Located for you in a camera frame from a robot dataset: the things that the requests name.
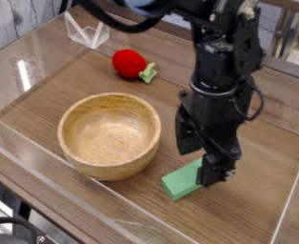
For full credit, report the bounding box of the red plush strawberry toy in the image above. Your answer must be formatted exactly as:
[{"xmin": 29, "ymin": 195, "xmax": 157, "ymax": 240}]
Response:
[{"xmin": 112, "ymin": 50, "xmax": 157, "ymax": 84}]

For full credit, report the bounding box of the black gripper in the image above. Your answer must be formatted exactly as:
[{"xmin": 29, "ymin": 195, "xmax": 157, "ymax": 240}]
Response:
[{"xmin": 176, "ymin": 84, "xmax": 254, "ymax": 188}]

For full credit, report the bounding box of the clear acrylic corner stand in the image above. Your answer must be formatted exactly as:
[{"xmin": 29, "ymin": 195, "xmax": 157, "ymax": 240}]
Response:
[{"xmin": 64, "ymin": 11, "xmax": 109, "ymax": 50}]

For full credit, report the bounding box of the metal table leg frame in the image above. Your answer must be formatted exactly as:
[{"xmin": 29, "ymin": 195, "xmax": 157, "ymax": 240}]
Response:
[{"xmin": 271, "ymin": 10, "xmax": 299, "ymax": 60}]

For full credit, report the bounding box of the black table clamp bracket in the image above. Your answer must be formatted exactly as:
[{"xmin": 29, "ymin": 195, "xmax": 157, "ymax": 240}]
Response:
[{"xmin": 13, "ymin": 200, "xmax": 59, "ymax": 244}]

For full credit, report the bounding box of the brown wooden bowl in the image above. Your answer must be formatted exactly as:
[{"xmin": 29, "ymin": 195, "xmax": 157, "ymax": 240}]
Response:
[{"xmin": 57, "ymin": 92, "xmax": 161, "ymax": 181}]

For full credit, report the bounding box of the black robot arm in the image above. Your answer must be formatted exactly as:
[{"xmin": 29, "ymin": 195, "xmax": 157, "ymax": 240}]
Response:
[{"xmin": 77, "ymin": 0, "xmax": 264, "ymax": 187}]

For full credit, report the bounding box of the green rectangular stick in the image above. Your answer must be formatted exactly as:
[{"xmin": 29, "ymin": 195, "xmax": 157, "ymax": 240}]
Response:
[{"xmin": 160, "ymin": 159, "xmax": 203, "ymax": 201}]

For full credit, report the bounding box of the black cable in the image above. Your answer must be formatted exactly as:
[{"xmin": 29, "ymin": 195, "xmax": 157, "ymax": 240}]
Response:
[{"xmin": 231, "ymin": 75, "xmax": 266, "ymax": 122}]

